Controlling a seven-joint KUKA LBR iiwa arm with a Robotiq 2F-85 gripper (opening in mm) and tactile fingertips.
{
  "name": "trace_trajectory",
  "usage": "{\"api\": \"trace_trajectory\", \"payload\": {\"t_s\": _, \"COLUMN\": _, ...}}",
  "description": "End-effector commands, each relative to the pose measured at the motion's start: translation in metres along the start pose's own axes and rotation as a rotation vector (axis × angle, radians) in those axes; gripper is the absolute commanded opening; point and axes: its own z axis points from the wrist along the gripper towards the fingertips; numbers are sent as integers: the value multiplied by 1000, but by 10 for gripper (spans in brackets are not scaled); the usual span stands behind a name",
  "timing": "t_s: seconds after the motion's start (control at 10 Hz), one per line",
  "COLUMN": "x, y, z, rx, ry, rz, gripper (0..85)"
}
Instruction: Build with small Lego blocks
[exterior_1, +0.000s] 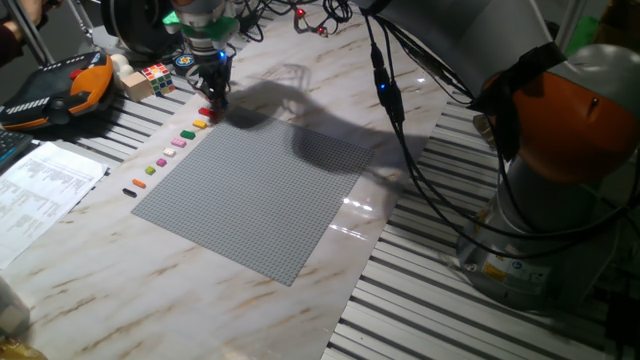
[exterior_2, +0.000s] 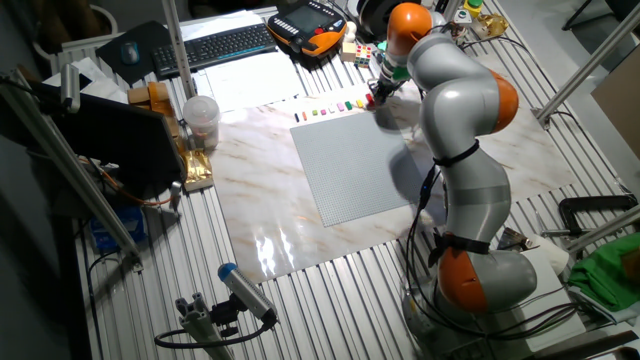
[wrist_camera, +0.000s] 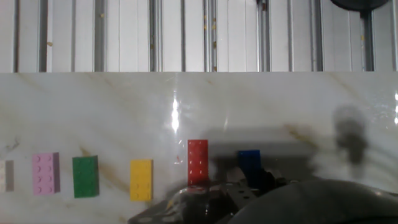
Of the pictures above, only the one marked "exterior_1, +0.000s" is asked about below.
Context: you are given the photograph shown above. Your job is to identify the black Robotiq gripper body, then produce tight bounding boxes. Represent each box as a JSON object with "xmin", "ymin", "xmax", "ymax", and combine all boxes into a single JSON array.
[{"xmin": 197, "ymin": 57, "xmax": 234, "ymax": 99}]

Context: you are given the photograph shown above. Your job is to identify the dark sleeved forearm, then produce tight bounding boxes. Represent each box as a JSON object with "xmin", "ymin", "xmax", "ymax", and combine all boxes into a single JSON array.
[{"xmin": 0, "ymin": 19, "xmax": 31, "ymax": 69}]

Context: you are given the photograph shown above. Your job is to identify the grey Lego baseplate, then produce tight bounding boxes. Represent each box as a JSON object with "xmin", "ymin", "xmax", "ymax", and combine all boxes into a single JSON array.
[{"xmin": 131, "ymin": 112, "xmax": 375, "ymax": 288}]

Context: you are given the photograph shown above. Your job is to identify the round black blue puck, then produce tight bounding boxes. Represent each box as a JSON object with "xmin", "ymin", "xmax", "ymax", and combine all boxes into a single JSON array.
[{"xmin": 172, "ymin": 52, "xmax": 197, "ymax": 72}]

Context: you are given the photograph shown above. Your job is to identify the Rubik's cube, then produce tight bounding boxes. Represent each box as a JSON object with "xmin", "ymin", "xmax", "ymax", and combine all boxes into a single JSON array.
[{"xmin": 140, "ymin": 62, "xmax": 177, "ymax": 98}]

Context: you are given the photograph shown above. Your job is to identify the plain wooden cube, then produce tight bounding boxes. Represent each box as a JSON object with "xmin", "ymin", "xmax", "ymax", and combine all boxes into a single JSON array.
[{"xmin": 119, "ymin": 71, "xmax": 154, "ymax": 103}]

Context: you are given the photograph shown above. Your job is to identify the large black spool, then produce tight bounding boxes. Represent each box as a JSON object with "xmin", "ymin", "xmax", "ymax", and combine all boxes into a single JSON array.
[{"xmin": 99, "ymin": 0, "xmax": 184, "ymax": 56}]

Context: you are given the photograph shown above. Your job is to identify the small white figurine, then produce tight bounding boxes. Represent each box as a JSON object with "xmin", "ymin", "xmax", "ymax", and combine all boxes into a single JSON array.
[{"xmin": 109, "ymin": 53, "xmax": 135, "ymax": 81}]

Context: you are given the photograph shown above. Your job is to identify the thin metal rod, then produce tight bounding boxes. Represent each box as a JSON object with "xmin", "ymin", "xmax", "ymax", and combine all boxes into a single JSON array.
[{"xmin": 69, "ymin": 0, "xmax": 99, "ymax": 49}]

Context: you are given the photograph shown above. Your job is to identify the black orange teach pendant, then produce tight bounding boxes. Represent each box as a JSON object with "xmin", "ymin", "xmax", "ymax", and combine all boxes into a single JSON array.
[{"xmin": 0, "ymin": 51, "xmax": 116, "ymax": 132}]

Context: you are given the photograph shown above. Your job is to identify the glossy marble pattern mat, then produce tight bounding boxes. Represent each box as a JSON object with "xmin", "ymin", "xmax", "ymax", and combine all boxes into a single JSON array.
[{"xmin": 0, "ymin": 0, "xmax": 454, "ymax": 360}]

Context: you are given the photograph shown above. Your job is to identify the white printed paper sheet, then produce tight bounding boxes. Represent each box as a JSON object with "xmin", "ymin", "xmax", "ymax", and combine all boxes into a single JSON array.
[{"xmin": 0, "ymin": 141, "xmax": 109, "ymax": 271}]

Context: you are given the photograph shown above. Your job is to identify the grey metal pole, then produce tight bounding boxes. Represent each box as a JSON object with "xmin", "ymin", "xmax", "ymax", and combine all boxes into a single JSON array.
[{"xmin": 4, "ymin": 0, "xmax": 55, "ymax": 66}]

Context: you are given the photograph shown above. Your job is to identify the clear plastic lidded cup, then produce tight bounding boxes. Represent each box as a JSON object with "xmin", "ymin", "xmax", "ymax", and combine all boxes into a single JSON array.
[{"xmin": 0, "ymin": 277, "xmax": 31, "ymax": 337}]

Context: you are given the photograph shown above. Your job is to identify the gold foil bag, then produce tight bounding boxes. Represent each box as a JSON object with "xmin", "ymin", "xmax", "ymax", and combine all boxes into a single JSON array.
[{"xmin": 0, "ymin": 337, "xmax": 49, "ymax": 360}]

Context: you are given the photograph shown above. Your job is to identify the green printed wrist mount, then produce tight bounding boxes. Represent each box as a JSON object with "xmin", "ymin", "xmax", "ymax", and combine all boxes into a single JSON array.
[{"xmin": 162, "ymin": 10, "xmax": 241, "ymax": 44}]

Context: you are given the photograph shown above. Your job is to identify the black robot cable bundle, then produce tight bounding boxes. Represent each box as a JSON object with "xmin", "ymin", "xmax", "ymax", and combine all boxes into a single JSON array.
[{"xmin": 234, "ymin": 0, "xmax": 640, "ymax": 261}]

